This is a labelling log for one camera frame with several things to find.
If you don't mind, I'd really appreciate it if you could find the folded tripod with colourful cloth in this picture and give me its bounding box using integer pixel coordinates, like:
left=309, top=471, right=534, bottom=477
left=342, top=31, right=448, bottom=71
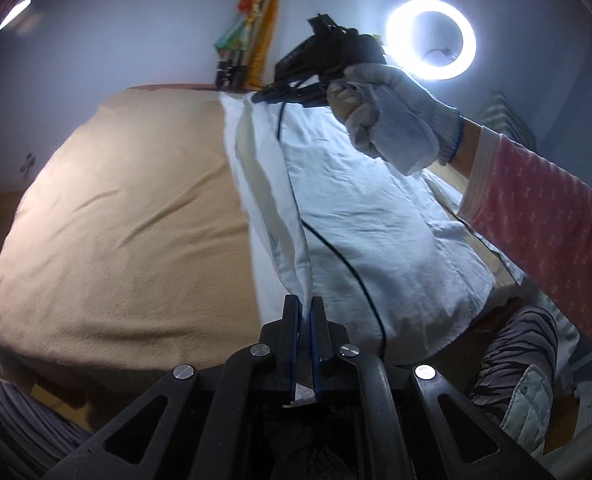
left=215, top=0, right=279, bottom=91

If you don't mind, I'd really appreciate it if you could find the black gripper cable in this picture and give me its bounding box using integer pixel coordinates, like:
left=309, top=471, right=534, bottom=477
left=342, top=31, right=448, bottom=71
left=275, top=100, right=389, bottom=361

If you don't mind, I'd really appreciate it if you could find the green striped pillow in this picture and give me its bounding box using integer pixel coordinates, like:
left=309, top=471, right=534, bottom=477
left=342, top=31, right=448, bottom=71
left=479, top=91, right=538, bottom=153

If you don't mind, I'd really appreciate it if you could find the white cotton garment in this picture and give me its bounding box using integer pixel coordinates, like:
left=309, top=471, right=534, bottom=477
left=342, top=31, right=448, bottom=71
left=220, top=96, right=494, bottom=364

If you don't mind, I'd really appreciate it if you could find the right hand in white glove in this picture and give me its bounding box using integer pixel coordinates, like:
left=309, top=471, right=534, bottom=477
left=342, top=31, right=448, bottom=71
left=327, top=63, right=464, bottom=176

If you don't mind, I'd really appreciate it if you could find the grey pleated skirt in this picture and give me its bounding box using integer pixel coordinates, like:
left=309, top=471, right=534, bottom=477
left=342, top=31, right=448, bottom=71
left=468, top=306, right=558, bottom=425

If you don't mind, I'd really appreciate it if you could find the white ring light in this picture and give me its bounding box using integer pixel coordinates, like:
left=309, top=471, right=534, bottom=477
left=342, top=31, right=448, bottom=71
left=384, top=0, right=477, bottom=81

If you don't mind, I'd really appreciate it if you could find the beige bed blanket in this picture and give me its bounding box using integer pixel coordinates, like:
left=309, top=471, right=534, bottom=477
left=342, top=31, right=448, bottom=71
left=0, top=88, right=261, bottom=392

